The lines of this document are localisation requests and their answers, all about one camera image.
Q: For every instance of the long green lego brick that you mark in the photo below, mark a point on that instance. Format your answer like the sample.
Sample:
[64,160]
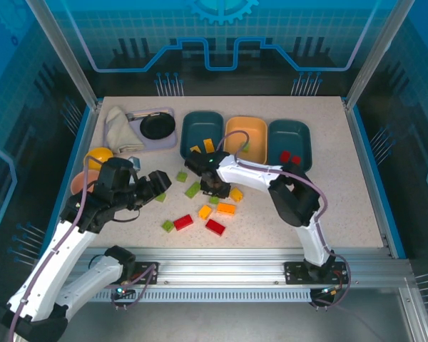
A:
[192,190]
[214,200]

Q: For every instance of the orange lego brick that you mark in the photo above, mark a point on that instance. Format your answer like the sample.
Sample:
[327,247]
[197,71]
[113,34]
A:
[226,208]

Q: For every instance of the small green lego brick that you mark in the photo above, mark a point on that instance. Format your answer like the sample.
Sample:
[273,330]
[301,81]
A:
[160,197]
[181,176]
[246,146]
[168,226]

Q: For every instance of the red lego brick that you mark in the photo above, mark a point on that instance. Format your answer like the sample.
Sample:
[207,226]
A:
[284,156]
[215,227]
[183,222]
[296,160]

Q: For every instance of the teal rectangular container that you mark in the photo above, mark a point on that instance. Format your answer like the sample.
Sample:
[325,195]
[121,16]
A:
[199,128]
[289,137]

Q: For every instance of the orange rectangular container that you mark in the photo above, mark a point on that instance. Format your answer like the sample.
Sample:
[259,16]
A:
[257,142]

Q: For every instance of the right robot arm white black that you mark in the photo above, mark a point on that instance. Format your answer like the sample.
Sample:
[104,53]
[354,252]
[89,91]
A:
[292,203]

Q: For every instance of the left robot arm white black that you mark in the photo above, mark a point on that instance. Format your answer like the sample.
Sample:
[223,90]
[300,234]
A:
[50,278]

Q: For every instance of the pink cup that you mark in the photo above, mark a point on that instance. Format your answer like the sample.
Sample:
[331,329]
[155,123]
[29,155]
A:
[82,181]

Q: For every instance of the yellow bowl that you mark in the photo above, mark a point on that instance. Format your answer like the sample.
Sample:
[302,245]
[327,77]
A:
[98,155]

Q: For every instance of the lilac tray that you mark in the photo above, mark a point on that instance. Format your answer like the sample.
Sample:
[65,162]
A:
[167,142]

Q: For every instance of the black round plate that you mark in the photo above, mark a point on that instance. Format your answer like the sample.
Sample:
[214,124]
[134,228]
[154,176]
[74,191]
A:
[158,126]

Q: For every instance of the beige folded cloth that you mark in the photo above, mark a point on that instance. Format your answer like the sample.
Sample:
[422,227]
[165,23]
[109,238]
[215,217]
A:
[119,130]

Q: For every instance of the grey utensil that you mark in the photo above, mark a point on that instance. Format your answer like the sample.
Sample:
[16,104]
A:
[142,114]

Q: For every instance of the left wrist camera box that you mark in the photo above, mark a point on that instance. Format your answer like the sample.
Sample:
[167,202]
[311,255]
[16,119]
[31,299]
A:
[135,163]

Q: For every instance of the aluminium front rail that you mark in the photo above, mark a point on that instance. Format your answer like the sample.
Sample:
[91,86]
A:
[221,267]

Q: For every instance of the aluminium frame post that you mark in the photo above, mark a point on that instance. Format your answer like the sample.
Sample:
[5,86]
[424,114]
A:
[378,53]
[64,53]

